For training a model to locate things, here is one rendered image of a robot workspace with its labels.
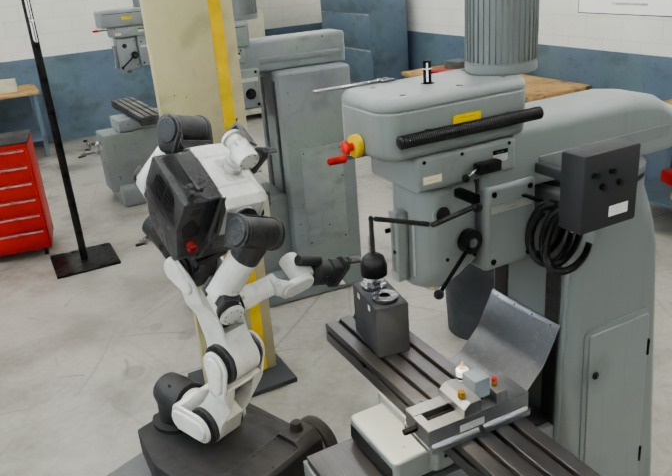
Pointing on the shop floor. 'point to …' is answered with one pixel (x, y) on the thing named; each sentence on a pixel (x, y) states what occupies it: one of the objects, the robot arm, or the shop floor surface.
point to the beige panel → (203, 96)
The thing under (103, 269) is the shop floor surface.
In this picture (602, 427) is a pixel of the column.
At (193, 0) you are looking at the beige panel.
